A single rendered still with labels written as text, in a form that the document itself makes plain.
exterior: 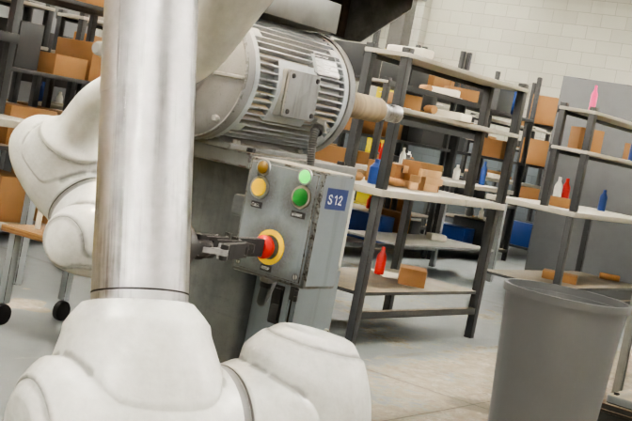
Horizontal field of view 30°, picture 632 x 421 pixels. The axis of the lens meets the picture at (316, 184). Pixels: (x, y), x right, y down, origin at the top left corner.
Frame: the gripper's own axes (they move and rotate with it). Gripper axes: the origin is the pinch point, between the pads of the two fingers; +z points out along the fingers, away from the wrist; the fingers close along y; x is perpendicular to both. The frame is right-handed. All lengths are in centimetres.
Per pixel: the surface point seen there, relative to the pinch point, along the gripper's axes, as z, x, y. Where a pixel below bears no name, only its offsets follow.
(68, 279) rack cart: 251, -76, -300
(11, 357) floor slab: 179, -97, -249
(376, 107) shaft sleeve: 68, 28, -24
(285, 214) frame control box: 6.2, 6.1, 1.9
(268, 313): 26.2, -15.0, -12.3
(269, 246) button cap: 3.8, 0.4, 1.6
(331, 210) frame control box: 10.5, 8.1, 8.0
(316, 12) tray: 33, 43, -19
